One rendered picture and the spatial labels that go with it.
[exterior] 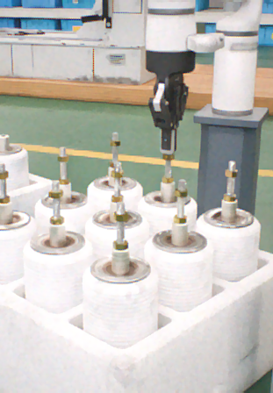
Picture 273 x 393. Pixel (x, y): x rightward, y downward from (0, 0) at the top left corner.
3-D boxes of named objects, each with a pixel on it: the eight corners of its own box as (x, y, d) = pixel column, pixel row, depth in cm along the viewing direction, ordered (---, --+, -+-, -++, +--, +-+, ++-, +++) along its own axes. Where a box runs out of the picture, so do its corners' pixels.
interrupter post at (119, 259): (118, 266, 81) (118, 242, 80) (133, 271, 79) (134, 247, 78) (106, 272, 79) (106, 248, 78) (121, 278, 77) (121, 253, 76)
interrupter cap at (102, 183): (119, 176, 115) (119, 172, 115) (145, 187, 110) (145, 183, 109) (84, 184, 111) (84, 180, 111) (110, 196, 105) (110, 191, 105)
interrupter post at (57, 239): (49, 249, 85) (48, 226, 84) (48, 242, 88) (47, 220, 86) (68, 247, 86) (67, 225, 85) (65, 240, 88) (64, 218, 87)
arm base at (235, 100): (216, 106, 149) (220, 32, 143) (255, 109, 145) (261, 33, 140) (207, 114, 140) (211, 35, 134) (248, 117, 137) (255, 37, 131)
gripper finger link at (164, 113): (148, 96, 92) (157, 118, 97) (145, 106, 92) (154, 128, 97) (166, 96, 91) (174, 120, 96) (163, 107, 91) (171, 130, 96)
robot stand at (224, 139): (202, 218, 162) (207, 103, 152) (259, 226, 157) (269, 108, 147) (187, 240, 149) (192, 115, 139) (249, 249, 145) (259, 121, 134)
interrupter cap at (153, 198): (193, 210, 99) (193, 205, 99) (145, 210, 99) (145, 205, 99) (188, 193, 106) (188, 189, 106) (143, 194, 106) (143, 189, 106)
